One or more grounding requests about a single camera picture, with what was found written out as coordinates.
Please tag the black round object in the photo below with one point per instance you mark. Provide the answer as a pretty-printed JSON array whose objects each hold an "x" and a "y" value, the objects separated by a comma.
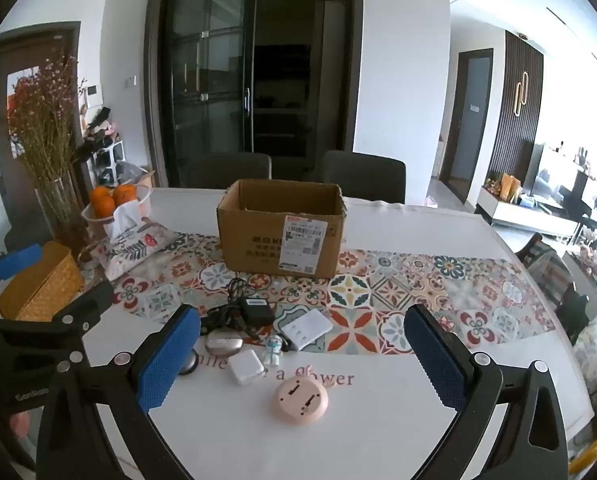
[{"x": 189, "y": 362}]

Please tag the dark slatted wall panel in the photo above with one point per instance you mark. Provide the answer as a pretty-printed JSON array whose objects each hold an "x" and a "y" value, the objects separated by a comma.
[{"x": 518, "y": 125}]

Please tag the woven straw box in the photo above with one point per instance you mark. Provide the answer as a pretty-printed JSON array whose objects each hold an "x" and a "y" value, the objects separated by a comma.
[{"x": 43, "y": 285}]

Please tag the dark glass sliding door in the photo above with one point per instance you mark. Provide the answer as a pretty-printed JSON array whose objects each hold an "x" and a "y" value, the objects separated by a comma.
[{"x": 278, "y": 85}]

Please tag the white cubby shelf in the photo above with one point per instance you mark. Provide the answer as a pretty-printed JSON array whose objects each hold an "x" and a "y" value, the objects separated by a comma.
[{"x": 106, "y": 160}]

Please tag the brown wooden door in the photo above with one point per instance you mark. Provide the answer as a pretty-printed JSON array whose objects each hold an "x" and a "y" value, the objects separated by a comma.
[{"x": 8, "y": 170}]

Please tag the white plastic fruit basket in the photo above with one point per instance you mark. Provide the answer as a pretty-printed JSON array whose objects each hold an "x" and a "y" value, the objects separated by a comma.
[{"x": 141, "y": 205}]

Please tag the floral tissue pouch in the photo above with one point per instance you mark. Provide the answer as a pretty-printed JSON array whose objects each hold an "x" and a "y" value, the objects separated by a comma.
[{"x": 133, "y": 247}]

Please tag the dark framed room door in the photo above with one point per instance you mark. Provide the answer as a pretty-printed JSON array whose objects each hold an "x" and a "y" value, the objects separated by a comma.
[{"x": 466, "y": 125}]

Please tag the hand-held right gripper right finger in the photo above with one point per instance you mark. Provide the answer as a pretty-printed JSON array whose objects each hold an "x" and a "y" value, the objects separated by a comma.
[{"x": 436, "y": 355}]

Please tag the dried flower bunch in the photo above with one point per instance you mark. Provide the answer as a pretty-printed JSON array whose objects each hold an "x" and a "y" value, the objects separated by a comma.
[{"x": 46, "y": 115}]

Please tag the orange fruit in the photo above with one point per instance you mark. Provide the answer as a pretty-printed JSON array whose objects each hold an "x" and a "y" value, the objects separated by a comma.
[
  {"x": 125, "y": 195},
  {"x": 102, "y": 202}
]

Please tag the white square charger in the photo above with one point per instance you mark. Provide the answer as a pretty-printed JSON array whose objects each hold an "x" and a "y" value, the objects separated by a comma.
[{"x": 246, "y": 367}]

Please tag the pink round device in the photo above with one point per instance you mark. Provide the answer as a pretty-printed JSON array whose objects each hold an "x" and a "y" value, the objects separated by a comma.
[{"x": 301, "y": 400}]

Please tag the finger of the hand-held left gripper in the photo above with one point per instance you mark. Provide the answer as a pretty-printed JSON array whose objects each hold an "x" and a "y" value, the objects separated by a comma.
[
  {"x": 16, "y": 260},
  {"x": 86, "y": 305}
]

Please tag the patterned tile table runner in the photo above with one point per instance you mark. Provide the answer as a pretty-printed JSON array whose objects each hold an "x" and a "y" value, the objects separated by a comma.
[{"x": 378, "y": 300}]

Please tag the white low tv stand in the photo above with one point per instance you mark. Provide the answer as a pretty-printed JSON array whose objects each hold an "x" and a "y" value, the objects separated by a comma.
[{"x": 523, "y": 212}]

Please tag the white wall switch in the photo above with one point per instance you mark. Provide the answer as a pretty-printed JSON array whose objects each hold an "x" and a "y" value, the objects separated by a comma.
[{"x": 129, "y": 80}]

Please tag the glass vase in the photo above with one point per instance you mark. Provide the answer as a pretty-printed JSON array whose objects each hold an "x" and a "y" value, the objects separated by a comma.
[{"x": 61, "y": 210}]

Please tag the white box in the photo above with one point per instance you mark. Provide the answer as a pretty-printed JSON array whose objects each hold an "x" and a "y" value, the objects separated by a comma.
[{"x": 307, "y": 329}]

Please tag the black power adapter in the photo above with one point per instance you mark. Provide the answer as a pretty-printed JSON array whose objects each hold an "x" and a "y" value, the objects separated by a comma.
[{"x": 258, "y": 311}]

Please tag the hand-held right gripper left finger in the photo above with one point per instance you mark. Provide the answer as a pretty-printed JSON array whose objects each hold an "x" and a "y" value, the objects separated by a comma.
[{"x": 171, "y": 355}]

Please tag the grey dining chair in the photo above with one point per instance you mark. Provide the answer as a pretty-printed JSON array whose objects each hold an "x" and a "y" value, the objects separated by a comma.
[
  {"x": 228, "y": 170},
  {"x": 363, "y": 175}
]

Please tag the brown cardboard box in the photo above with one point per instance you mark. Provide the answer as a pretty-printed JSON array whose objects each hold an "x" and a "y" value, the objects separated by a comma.
[{"x": 258, "y": 240}]

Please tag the dark side chair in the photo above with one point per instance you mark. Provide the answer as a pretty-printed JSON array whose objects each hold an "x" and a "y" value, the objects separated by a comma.
[{"x": 573, "y": 310}]

